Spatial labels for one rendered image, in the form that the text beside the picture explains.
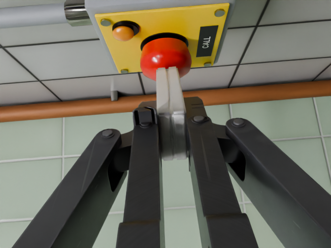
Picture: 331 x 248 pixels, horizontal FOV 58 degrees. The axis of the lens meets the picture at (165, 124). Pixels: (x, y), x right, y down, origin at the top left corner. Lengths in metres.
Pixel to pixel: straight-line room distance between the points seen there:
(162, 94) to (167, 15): 0.06
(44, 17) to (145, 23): 0.09
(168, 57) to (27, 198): 0.41
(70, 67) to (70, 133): 0.15
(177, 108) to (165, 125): 0.01
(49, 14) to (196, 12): 0.12
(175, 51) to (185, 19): 0.02
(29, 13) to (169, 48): 0.12
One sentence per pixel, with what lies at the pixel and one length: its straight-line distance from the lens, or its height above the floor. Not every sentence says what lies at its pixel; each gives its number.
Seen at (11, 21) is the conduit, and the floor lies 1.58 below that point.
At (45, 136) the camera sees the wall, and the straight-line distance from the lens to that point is 0.57.
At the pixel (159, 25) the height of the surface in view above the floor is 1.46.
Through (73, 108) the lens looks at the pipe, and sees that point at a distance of 0.53.
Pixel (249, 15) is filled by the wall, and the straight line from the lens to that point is 0.36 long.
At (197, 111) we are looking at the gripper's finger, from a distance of 0.17.
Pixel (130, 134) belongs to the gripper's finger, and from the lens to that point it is 0.15.
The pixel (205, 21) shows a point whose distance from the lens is 0.22.
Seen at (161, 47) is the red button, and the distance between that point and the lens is 0.22.
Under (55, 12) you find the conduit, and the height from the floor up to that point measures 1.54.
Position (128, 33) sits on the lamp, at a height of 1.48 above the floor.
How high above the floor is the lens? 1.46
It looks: 1 degrees up
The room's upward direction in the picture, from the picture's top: 95 degrees counter-clockwise
